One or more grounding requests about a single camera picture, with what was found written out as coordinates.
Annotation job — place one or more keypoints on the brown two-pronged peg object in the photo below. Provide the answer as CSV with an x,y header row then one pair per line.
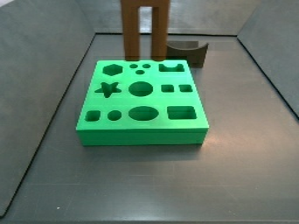
x,y
130,17

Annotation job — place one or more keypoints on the green shape sorter block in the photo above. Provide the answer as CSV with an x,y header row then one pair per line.
x,y
142,102

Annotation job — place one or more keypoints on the dark grey curved block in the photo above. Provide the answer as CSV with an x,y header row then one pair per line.
x,y
190,51

